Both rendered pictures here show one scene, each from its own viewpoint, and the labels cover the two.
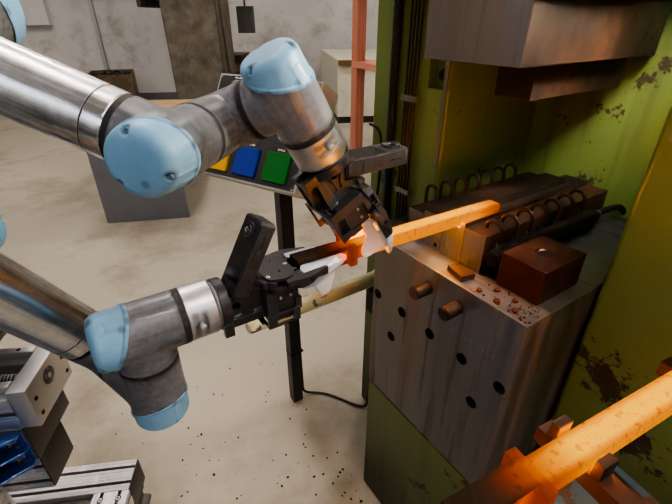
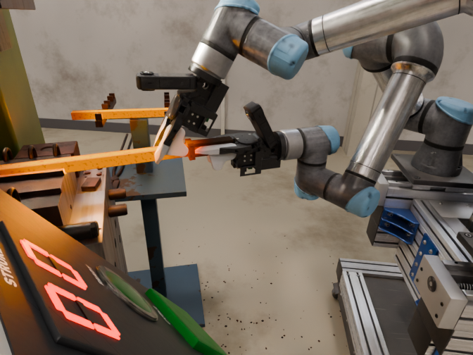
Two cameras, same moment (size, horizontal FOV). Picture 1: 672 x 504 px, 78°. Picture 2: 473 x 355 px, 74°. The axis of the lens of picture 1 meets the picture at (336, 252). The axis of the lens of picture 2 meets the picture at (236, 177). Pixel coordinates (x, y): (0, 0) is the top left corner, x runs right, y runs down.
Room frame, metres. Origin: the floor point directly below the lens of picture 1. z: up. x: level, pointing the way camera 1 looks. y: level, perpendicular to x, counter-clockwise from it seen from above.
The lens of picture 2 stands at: (1.18, 0.23, 1.27)
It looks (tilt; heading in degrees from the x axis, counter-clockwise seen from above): 27 degrees down; 194
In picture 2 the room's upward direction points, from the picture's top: 2 degrees clockwise
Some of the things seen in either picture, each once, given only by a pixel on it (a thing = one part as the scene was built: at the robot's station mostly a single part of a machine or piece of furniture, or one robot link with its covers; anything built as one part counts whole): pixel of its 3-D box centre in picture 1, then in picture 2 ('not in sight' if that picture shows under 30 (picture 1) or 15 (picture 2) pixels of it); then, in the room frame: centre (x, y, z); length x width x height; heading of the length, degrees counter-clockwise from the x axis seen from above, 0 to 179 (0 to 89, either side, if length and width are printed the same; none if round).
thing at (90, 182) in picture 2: (460, 272); (91, 184); (0.65, -0.23, 0.92); 0.04 x 0.03 x 0.01; 20
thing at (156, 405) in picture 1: (149, 380); (314, 179); (0.41, 0.26, 0.89); 0.11 x 0.08 x 0.11; 54
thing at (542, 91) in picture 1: (563, 74); not in sight; (0.86, -0.44, 1.24); 0.30 x 0.07 x 0.06; 123
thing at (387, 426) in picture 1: (477, 435); not in sight; (0.81, -0.43, 0.23); 0.56 x 0.38 x 0.47; 123
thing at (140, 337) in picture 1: (139, 331); (314, 142); (0.40, 0.25, 0.99); 0.11 x 0.08 x 0.09; 124
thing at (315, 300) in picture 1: (318, 299); not in sight; (0.98, 0.05, 0.62); 0.44 x 0.05 x 0.05; 123
